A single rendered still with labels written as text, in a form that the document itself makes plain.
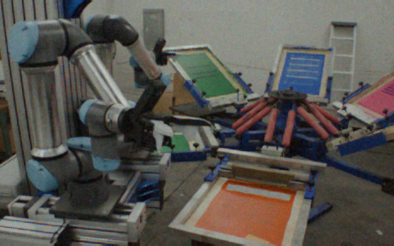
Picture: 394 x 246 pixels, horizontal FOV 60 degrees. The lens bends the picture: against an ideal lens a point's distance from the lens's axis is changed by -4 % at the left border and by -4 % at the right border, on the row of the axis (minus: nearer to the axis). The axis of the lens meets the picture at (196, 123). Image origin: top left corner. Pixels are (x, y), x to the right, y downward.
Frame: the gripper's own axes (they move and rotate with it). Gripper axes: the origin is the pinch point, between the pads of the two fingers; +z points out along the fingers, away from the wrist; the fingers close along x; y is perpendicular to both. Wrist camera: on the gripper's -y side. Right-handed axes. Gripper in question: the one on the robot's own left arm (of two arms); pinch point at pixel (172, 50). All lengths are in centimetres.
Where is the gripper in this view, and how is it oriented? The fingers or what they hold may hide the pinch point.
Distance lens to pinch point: 222.2
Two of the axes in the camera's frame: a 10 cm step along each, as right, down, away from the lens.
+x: 8.4, 2.9, -4.5
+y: -1.2, 9.2, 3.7
